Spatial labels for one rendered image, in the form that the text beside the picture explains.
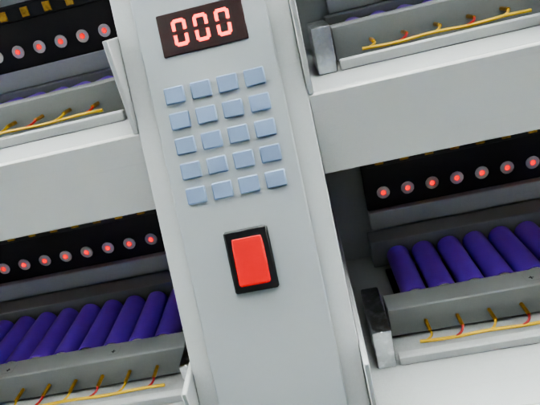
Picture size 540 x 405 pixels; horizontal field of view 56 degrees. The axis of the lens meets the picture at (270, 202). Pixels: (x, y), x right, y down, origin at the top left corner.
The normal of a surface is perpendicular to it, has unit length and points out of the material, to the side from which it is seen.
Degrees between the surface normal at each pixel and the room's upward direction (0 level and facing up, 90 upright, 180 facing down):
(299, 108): 90
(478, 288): 19
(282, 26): 90
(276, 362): 90
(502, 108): 109
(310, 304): 90
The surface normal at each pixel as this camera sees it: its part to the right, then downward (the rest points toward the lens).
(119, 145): -0.02, 0.39
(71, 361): -0.22, -0.90
